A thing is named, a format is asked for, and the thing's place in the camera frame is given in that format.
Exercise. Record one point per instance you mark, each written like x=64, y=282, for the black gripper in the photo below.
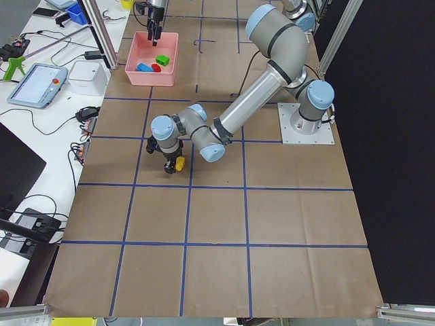
x=169, y=158
x=152, y=22

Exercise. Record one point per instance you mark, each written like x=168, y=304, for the yellow toy block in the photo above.
x=180, y=163

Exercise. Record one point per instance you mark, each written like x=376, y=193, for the green toy block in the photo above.
x=162, y=60

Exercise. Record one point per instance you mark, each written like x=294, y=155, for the red toy block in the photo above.
x=156, y=68

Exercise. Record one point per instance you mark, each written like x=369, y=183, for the blue toy block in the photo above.
x=141, y=67

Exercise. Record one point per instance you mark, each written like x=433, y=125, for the pink plastic box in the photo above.
x=142, y=51

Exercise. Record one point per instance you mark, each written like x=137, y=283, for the white square box device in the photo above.
x=88, y=78

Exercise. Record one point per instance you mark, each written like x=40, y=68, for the yellow cup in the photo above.
x=127, y=4

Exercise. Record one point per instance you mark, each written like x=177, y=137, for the black power adapter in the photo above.
x=92, y=55

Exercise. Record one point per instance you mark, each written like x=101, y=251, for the blue plastic bin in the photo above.
x=76, y=14

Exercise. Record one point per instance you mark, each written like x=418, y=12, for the black smartphone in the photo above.
x=45, y=12

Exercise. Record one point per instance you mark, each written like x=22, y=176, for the brown paper table cover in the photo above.
x=270, y=230

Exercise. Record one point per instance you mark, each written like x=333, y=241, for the teach pendant tablet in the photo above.
x=39, y=86

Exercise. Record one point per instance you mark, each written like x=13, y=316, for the green plastic clamp tool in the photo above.
x=14, y=63

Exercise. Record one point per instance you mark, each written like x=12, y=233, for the aluminium frame post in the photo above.
x=99, y=32

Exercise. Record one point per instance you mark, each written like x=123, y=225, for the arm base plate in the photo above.
x=295, y=130

